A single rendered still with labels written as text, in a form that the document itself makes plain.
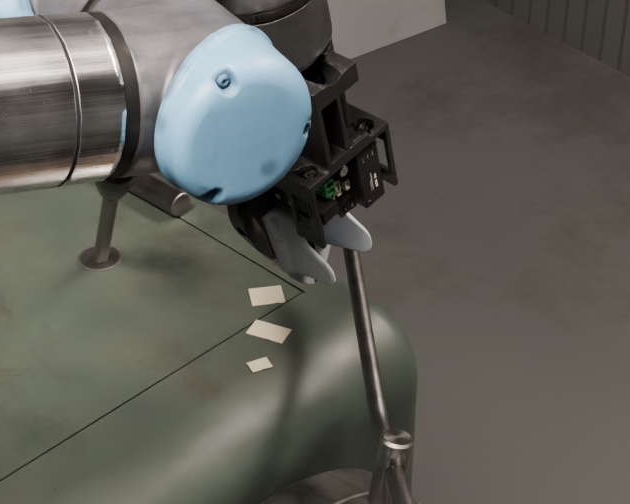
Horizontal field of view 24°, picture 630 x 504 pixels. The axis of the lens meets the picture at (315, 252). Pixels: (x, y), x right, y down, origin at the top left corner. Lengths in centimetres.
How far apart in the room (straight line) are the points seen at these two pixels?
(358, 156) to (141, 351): 29
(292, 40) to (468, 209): 268
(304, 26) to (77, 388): 37
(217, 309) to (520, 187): 249
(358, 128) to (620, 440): 205
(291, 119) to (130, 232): 59
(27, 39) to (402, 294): 262
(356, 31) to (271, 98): 346
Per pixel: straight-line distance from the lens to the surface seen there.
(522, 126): 383
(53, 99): 61
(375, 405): 98
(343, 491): 102
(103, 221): 112
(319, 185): 86
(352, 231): 97
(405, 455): 93
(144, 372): 108
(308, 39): 83
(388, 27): 417
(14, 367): 110
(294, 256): 96
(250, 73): 62
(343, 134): 86
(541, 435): 289
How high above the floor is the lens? 195
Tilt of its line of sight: 36 degrees down
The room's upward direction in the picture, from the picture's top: straight up
